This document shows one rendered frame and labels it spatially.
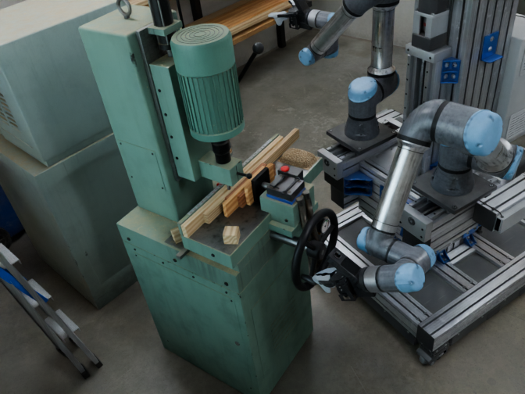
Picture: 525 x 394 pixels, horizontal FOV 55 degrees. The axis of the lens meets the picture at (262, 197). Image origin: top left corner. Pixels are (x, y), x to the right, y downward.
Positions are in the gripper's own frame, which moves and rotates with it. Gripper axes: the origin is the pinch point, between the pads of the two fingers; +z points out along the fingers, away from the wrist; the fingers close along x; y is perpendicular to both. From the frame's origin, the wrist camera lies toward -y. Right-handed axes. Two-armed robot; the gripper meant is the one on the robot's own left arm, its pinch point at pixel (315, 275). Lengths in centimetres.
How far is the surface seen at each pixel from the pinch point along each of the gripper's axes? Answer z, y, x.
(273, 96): 189, -15, 226
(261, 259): 23.9, -5.7, 3.4
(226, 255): 17.9, -18.8, -11.2
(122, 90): 33, -78, 0
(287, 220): 10.7, -14.7, 11.8
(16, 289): 99, -37, -46
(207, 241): 26.0, -23.7, -9.2
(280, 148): 28, -29, 43
